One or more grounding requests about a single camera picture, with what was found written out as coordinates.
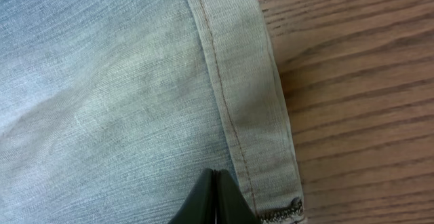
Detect light blue denim shorts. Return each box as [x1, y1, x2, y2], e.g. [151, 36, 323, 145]
[1, 0, 307, 223]

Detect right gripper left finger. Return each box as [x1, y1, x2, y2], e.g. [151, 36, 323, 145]
[169, 168, 215, 224]

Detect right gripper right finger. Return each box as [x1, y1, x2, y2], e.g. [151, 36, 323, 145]
[214, 170, 260, 224]

